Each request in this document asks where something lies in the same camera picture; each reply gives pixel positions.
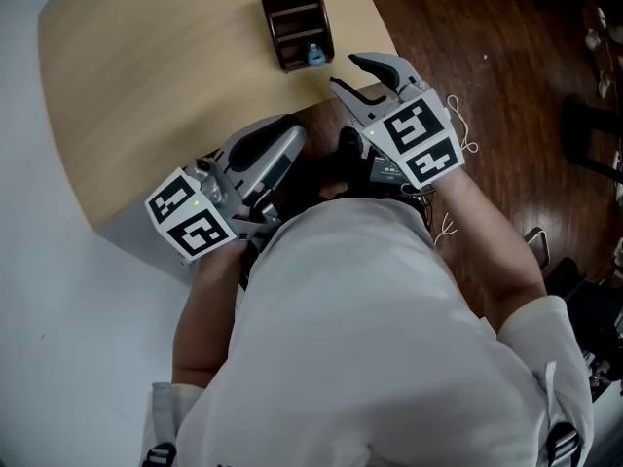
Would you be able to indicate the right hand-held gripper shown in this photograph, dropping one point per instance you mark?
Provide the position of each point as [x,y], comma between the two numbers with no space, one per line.
[418,139]

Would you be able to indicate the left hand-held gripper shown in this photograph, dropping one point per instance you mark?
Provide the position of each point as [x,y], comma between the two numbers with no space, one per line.
[194,226]

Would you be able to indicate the small blue object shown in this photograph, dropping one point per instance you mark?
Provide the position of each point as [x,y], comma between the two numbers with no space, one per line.
[315,56]

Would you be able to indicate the person's left forearm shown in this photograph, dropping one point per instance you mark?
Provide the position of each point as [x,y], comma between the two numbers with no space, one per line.
[204,319]

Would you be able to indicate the person's right forearm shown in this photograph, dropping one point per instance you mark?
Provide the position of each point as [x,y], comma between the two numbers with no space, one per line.
[487,241]

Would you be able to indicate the person's black shoe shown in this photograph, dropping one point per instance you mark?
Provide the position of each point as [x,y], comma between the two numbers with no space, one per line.
[349,141]

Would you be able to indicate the black chest screen device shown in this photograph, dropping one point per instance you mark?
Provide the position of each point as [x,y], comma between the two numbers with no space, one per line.
[384,168]

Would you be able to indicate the brown wooden desk organizer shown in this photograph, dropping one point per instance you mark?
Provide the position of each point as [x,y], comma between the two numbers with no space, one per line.
[272,17]

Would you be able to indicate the person's white shirt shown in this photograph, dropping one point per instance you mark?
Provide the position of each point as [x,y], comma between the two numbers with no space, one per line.
[365,338]

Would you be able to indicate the black stool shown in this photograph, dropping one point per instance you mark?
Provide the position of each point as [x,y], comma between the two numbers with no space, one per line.
[579,124]

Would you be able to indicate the black bag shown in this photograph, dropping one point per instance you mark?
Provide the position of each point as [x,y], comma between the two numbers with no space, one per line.
[584,309]

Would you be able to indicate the grey equipment case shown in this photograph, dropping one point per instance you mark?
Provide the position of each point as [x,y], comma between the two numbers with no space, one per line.
[603,375]

